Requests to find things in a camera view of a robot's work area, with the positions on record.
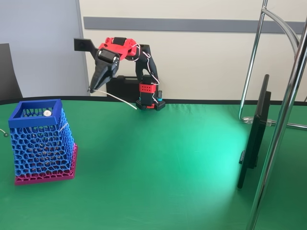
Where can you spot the clear plastic clip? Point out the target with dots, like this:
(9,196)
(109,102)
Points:
(248,119)

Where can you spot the chrome tube stand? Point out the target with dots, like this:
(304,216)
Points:
(275,143)

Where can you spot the grey wall rail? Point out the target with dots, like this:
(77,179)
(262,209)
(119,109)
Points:
(192,24)

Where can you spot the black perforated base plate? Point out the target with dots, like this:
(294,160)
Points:
(160,105)

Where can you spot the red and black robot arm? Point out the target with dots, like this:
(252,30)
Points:
(120,48)

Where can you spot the black monitor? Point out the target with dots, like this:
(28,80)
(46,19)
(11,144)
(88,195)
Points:
(254,143)

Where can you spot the green cloth with black border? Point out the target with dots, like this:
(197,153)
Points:
(153,179)

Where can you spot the black plastic case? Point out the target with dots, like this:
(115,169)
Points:
(122,86)

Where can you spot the grey door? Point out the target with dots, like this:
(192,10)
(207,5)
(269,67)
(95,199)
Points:
(43,48)

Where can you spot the blue mesh basket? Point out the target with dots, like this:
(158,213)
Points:
(33,121)

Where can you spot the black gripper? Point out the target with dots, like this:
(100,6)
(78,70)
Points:
(103,67)

